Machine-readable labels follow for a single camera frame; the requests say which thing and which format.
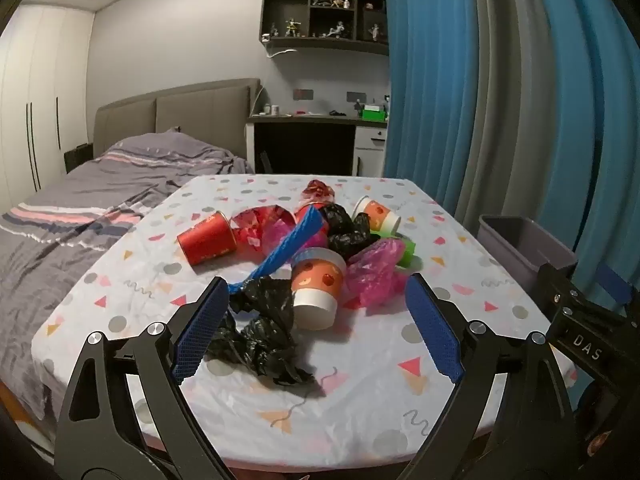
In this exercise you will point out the beige upholstered headboard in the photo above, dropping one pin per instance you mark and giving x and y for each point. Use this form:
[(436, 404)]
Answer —
[(200, 105)]

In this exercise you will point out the dark wall shelf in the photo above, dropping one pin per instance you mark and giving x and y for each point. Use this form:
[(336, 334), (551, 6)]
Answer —
[(285, 0)]

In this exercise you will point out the orange white paper cup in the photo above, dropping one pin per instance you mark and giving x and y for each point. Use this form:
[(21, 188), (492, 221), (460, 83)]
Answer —
[(380, 215), (315, 285)]

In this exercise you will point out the red paper cup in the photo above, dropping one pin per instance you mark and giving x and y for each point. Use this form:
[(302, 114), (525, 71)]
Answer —
[(205, 242), (301, 215)]

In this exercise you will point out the white small jar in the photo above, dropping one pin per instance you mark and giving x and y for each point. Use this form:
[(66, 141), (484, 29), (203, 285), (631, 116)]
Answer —
[(268, 109)]

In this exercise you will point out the dark red plastic bag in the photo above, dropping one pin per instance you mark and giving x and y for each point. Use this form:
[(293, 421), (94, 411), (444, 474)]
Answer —
[(317, 191)]

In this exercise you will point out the black bedside table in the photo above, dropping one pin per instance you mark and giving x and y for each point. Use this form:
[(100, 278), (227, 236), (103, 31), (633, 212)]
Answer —
[(77, 159)]

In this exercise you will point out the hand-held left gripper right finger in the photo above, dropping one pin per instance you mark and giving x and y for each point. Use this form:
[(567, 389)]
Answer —
[(435, 330)]

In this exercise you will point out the red printed plastic bag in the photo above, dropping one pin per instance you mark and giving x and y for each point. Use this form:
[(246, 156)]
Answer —
[(255, 222)]

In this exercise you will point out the dark desk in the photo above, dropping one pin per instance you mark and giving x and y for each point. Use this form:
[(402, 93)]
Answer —
[(300, 140)]

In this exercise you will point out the grey striped duvet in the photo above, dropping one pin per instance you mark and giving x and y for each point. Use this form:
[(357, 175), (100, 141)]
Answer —
[(100, 195)]

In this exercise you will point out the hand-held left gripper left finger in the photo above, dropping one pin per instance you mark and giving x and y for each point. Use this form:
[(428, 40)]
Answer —
[(200, 330)]

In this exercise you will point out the pink plastic bag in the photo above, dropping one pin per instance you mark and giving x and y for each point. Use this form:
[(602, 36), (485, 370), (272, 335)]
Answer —
[(375, 272), (275, 237)]

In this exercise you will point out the white drawer cabinet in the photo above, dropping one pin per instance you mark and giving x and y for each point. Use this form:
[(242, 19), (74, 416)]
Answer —
[(370, 152)]

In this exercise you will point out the white wardrobe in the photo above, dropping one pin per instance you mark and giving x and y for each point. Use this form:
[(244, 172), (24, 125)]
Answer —
[(45, 85)]

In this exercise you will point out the row of figurines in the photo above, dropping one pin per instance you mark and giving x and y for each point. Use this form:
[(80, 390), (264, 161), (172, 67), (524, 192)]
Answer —
[(340, 30)]

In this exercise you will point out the grey wall socket panel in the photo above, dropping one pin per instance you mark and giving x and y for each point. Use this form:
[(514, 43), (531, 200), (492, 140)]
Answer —
[(303, 94), (356, 96)]

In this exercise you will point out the green plastic packaging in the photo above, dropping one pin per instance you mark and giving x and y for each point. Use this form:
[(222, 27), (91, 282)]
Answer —
[(409, 252)]

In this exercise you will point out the blue grey curtain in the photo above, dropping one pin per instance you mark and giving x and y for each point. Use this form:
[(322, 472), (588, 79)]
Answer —
[(435, 85)]

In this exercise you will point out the black plastic bag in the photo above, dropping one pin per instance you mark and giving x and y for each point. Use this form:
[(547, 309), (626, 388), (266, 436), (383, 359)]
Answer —
[(345, 232), (260, 332)]

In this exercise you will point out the blue plastic bag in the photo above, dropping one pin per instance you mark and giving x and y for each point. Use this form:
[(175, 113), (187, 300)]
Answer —
[(287, 252)]

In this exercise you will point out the grey plastic bin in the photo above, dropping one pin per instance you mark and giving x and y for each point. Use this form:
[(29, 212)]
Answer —
[(520, 255)]

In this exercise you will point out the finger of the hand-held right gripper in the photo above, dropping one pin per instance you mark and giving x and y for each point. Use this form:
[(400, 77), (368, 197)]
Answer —
[(614, 282), (575, 330)]

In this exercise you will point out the green box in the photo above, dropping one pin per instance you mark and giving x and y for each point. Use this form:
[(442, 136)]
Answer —
[(374, 114)]

